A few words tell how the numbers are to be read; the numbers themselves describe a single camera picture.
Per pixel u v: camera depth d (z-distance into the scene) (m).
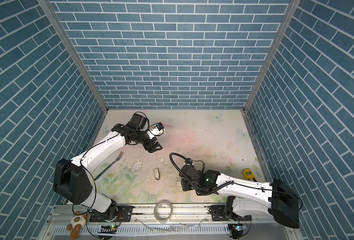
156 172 0.85
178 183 0.82
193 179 0.58
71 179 0.43
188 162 0.72
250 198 0.47
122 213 0.73
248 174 0.86
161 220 0.69
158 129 0.73
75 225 0.68
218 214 0.74
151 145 0.72
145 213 0.75
